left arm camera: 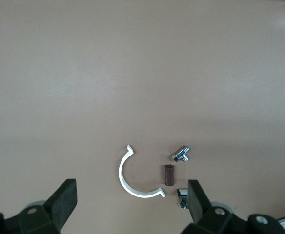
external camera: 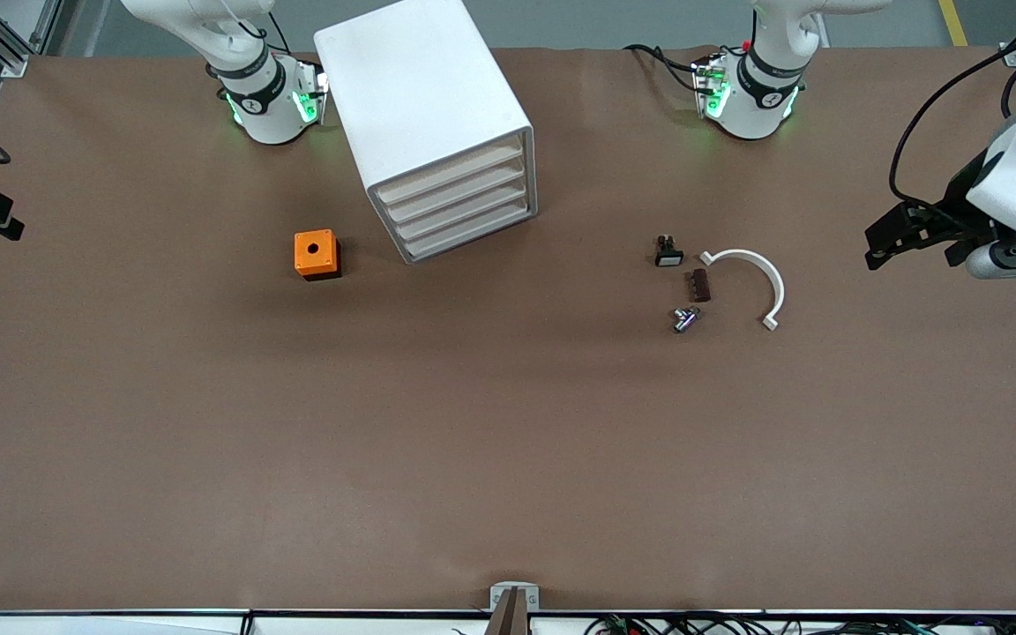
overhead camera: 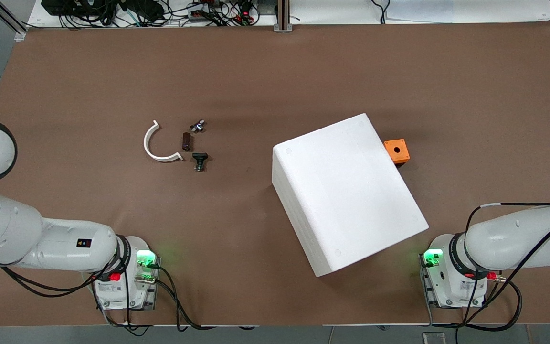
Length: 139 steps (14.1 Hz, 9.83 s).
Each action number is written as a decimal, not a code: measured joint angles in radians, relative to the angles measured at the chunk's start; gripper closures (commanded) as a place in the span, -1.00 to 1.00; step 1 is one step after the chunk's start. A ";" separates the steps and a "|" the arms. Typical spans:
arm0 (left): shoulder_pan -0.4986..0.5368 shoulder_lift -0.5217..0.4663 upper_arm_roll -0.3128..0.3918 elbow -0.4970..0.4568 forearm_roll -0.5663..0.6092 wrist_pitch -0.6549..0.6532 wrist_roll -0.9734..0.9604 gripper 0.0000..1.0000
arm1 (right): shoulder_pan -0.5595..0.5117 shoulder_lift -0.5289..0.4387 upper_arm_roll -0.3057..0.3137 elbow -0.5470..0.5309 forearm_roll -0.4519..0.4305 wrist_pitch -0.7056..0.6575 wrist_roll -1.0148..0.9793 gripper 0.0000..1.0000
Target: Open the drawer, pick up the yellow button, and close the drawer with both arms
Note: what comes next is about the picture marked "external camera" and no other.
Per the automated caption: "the black arm base cable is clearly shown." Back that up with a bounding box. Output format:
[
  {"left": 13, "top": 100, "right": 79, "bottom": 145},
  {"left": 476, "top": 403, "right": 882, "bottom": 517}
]
[
  {"left": 261, "top": 9, "right": 294, "bottom": 56},
  {"left": 623, "top": 42, "right": 707, "bottom": 94}
]

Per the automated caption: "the orange button enclosure box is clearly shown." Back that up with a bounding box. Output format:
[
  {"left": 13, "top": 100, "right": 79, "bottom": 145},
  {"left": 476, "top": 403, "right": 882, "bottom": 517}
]
[{"left": 293, "top": 228, "right": 342, "bottom": 281}]

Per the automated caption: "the black left arm base cable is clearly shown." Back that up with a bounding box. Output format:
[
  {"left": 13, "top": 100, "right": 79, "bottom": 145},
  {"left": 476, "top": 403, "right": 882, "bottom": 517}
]
[{"left": 623, "top": 42, "right": 707, "bottom": 94}]

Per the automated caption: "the grey metal bracket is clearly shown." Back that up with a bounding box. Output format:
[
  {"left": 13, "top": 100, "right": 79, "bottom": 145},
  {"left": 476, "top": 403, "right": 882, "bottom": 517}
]
[{"left": 489, "top": 582, "right": 541, "bottom": 612}]

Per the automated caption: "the white drawer cabinet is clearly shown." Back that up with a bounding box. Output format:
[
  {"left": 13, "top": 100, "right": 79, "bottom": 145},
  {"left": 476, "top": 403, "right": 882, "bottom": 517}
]
[{"left": 312, "top": 0, "right": 540, "bottom": 265}]

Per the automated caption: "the white curved plastic arc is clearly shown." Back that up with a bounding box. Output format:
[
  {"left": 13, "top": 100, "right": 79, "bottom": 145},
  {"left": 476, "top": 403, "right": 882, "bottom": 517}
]
[{"left": 699, "top": 249, "right": 787, "bottom": 332}]

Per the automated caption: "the brown table cover sheet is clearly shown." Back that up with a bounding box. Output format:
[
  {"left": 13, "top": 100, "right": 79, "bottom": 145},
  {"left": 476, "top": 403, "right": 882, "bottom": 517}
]
[{"left": 0, "top": 44, "right": 1016, "bottom": 614}]

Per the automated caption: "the black right arm base cable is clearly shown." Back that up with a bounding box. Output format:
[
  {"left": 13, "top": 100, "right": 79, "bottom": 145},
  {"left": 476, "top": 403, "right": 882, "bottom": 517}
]
[{"left": 261, "top": 9, "right": 294, "bottom": 56}]

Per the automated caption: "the white plastic drawer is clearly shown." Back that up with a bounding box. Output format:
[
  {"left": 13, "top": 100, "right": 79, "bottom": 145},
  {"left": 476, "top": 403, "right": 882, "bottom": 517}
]
[
  {"left": 402, "top": 201, "right": 534, "bottom": 261},
  {"left": 377, "top": 139, "right": 527, "bottom": 205},
  {"left": 393, "top": 181, "right": 530, "bottom": 241},
  {"left": 386, "top": 161, "right": 528, "bottom": 223}
]

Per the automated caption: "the white table edge rail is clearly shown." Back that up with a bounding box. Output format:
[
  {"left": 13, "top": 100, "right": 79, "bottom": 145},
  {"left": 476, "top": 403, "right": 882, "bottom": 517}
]
[{"left": 0, "top": 607, "right": 1016, "bottom": 635}]

